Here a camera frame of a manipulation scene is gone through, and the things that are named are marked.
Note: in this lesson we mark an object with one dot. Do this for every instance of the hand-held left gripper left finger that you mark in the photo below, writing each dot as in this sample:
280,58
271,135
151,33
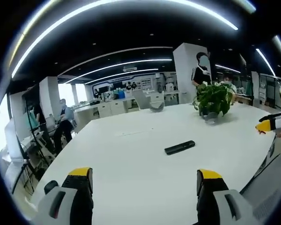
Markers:
65,204

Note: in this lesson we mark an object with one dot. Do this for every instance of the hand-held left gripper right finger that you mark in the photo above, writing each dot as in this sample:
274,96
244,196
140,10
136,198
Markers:
227,204

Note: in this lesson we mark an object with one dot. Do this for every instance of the black remote control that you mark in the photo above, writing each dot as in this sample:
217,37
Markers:
179,147

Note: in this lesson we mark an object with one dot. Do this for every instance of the short ceiling light strip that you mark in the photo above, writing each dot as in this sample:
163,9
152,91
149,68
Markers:
264,59

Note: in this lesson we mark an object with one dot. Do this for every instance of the grey mesh chair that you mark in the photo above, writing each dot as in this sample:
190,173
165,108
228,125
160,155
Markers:
269,187

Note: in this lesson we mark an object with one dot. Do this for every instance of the green potted plant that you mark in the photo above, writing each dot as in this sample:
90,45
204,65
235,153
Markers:
213,98

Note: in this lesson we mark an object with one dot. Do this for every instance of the black tripod stand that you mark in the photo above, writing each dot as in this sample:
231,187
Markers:
35,131

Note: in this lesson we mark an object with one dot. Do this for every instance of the long ceiling light strip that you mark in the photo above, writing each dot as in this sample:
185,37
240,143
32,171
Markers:
233,26

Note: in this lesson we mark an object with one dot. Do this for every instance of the white low cabinets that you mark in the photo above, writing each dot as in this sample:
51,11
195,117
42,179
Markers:
107,109

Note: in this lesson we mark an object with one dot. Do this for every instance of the grey curved object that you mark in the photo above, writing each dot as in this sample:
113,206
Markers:
157,107

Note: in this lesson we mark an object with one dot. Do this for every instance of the grey office chair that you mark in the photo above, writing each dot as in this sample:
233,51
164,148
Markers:
141,99

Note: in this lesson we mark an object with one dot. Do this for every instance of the curved ceiling light strip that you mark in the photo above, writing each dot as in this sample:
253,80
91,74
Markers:
131,62

